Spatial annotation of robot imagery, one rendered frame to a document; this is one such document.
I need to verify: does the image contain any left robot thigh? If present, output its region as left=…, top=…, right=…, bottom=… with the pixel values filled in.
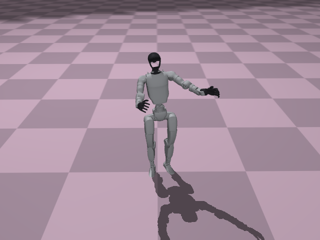
left=164, top=111, right=177, bottom=147

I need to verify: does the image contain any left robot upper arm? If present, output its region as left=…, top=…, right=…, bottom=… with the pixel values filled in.
left=166, top=71, right=191, bottom=89

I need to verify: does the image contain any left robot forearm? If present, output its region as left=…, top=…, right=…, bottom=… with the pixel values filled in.
left=189, top=82, right=205, bottom=96

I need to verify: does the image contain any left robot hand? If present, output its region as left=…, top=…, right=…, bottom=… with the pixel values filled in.
left=200, top=86, right=220, bottom=98

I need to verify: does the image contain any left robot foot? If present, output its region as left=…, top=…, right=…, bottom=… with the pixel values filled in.
left=163, top=162, right=175, bottom=175

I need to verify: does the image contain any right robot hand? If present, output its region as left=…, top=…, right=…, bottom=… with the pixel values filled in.
left=137, top=99, right=150, bottom=113

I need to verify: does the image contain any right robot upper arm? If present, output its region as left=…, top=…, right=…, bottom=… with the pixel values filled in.
left=137, top=75, right=146, bottom=100

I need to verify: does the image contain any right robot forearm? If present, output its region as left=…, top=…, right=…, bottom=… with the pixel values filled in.
left=135, top=93, right=143, bottom=108

